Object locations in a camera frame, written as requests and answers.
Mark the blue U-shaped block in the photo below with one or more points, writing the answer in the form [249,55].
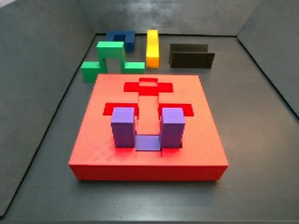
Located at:
[125,36]

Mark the red fixture base block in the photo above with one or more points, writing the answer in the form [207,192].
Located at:
[97,160]

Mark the purple U-shaped block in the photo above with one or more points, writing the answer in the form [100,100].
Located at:
[169,137]

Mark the green arch-shaped block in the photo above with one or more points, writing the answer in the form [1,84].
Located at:
[109,50]

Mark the yellow long bar block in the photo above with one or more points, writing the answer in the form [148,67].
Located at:
[152,53]

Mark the black L-shaped fixture bracket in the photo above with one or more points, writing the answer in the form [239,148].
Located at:
[189,56]

